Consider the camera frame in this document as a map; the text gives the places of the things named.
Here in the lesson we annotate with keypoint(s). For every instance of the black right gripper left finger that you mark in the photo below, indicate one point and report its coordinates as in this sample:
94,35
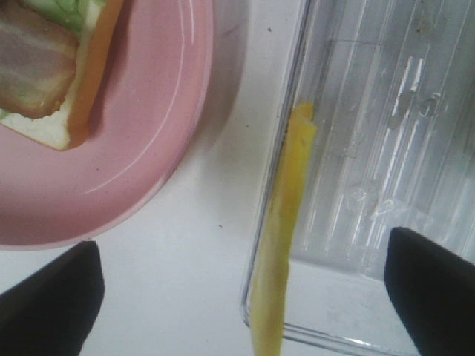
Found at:
53,311

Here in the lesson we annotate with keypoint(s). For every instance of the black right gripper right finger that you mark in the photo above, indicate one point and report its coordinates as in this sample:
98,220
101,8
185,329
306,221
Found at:
432,291

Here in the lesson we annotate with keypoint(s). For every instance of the bread slice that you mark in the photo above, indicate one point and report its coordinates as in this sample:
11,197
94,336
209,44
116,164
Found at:
68,127

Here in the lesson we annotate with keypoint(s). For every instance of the bacon strip container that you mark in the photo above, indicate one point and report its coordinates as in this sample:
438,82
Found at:
38,61

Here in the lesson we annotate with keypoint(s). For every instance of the green lettuce leaf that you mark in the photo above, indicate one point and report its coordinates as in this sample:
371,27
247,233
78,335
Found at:
80,17

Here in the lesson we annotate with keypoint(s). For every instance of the yellow cheese slice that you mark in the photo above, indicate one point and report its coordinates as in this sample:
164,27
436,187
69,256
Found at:
269,281

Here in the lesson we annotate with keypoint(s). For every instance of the clear plastic right container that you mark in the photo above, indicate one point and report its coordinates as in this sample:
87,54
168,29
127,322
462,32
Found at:
392,87

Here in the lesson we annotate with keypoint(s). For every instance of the pink round plate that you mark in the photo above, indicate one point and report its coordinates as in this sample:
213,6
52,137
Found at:
145,115

